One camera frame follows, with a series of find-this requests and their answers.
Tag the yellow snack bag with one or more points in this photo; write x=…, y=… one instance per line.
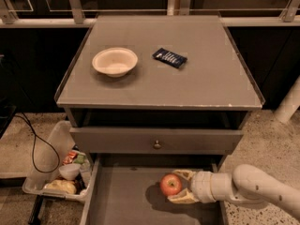
x=63, y=185

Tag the red snack packet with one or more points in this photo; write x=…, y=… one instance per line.
x=70, y=157

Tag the clear plastic storage bin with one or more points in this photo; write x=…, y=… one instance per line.
x=48, y=158

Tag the metal railing frame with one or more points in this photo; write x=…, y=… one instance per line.
x=82, y=13

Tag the open middle drawer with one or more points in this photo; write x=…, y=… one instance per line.
x=125, y=191

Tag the grey drawer cabinet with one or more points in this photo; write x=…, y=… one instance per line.
x=212, y=90

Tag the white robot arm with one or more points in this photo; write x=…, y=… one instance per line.
x=245, y=186

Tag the white cylindrical post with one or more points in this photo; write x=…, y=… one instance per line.
x=289, y=104

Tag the dark blue snack packet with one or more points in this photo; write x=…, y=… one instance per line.
x=170, y=58

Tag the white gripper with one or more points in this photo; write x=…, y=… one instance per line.
x=201, y=183

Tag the closed top drawer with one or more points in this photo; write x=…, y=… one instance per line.
x=131, y=140

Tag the white paper bowl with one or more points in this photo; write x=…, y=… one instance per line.
x=115, y=62

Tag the red apple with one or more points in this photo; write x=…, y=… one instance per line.
x=170, y=184

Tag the small white cup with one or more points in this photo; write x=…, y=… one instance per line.
x=70, y=171

